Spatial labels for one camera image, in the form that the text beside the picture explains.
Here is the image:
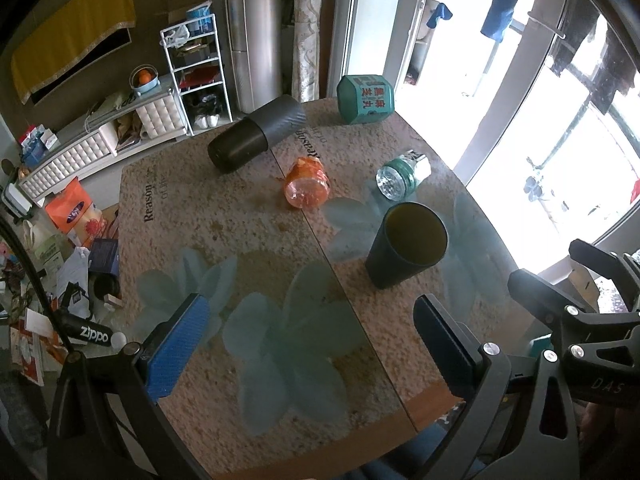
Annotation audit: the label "patterned curtain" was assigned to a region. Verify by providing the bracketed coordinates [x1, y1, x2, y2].
[291, 0, 334, 104]

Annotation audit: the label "white plastic bag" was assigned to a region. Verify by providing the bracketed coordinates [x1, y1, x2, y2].
[164, 24, 191, 49]

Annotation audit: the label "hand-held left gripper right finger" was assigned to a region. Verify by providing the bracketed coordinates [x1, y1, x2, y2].
[412, 294, 591, 480]

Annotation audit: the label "dark green cup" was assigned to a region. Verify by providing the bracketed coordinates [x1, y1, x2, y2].
[364, 202, 449, 290]

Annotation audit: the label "small blue hanging cloth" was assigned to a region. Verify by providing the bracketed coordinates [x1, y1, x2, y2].
[425, 2, 453, 29]

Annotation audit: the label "dark grey thermos cup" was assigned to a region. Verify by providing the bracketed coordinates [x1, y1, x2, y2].
[207, 94, 307, 175]

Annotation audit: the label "black box white lettering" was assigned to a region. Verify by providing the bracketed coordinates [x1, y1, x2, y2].
[54, 309, 114, 349]

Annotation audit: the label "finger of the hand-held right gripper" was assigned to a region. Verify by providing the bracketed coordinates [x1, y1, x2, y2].
[569, 239, 640, 311]
[507, 269, 640, 403]

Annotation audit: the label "dark hanging clothes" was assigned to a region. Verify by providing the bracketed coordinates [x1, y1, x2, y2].
[549, 12, 637, 113]

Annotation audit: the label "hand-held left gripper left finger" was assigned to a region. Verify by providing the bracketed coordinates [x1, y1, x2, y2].
[47, 292, 217, 480]

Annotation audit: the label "white tufted cabinet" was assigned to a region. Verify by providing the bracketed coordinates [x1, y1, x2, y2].
[17, 85, 189, 202]

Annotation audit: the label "light blue basket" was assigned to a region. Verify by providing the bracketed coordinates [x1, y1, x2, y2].
[129, 64, 161, 97]

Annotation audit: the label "yellow cloth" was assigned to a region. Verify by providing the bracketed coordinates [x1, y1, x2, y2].
[11, 0, 137, 106]

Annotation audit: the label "orange plastic jar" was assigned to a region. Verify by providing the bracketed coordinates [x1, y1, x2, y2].
[283, 156, 332, 209]

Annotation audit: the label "red white paper box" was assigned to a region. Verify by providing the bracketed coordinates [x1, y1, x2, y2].
[9, 309, 68, 387]

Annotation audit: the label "dark blue box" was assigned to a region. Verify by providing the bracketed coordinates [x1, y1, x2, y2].
[88, 238, 121, 278]

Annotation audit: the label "orange snack bag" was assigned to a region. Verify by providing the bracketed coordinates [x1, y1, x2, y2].
[44, 177, 104, 249]

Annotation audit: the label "cardboard box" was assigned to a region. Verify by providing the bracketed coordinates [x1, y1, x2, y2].
[564, 255, 602, 307]

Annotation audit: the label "blue white carton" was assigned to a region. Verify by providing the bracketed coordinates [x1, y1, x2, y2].
[185, 4, 214, 34]

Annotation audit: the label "clear green glass jar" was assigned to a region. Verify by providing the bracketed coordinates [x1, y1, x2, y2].
[375, 149, 432, 202]

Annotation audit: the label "white wire rack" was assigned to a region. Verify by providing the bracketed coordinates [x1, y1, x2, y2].
[160, 14, 232, 137]

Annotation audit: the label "black cable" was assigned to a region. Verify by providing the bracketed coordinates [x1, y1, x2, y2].
[0, 217, 73, 358]

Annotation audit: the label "blue white medicine boxes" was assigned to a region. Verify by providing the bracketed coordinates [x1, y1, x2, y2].
[19, 124, 59, 167]

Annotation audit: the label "teal tin box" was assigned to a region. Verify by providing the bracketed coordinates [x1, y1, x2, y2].
[336, 74, 395, 125]

